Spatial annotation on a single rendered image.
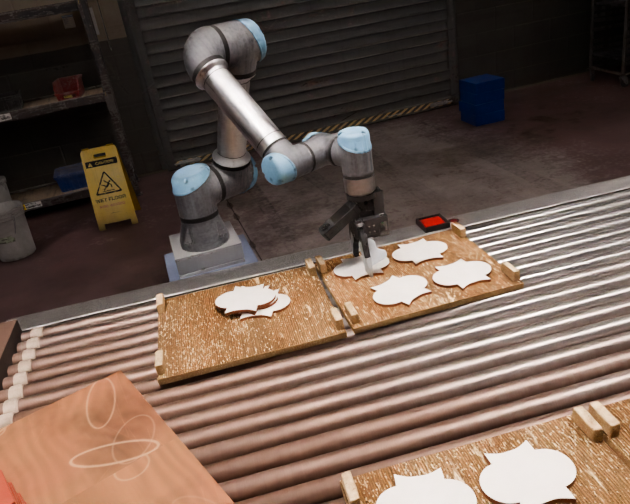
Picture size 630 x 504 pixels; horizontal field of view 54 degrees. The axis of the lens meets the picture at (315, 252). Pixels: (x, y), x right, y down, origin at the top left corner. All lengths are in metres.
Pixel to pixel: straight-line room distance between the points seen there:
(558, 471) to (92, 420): 0.74
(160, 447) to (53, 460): 0.17
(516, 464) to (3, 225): 4.27
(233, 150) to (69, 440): 1.02
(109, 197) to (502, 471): 4.26
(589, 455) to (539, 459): 0.08
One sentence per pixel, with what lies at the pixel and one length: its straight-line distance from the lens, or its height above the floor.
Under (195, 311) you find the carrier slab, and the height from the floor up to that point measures 0.94.
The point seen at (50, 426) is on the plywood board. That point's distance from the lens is 1.15.
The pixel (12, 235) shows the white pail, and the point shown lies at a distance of 4.91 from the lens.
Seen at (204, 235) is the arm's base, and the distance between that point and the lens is 1.85.
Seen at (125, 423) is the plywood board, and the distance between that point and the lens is 1.09.
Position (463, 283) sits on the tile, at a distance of 1.47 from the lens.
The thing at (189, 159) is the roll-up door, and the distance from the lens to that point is 6.14.
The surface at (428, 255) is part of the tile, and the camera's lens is 1.60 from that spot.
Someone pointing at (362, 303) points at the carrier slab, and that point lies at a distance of 1.44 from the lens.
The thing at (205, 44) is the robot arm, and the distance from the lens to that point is 1.61.
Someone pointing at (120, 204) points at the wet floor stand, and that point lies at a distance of 4.95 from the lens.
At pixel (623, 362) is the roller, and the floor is 0.91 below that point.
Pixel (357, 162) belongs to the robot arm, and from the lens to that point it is 1.45.
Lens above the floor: 1.68
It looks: 26 degrees down
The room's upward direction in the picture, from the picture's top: 9 degrees counter-clockwise
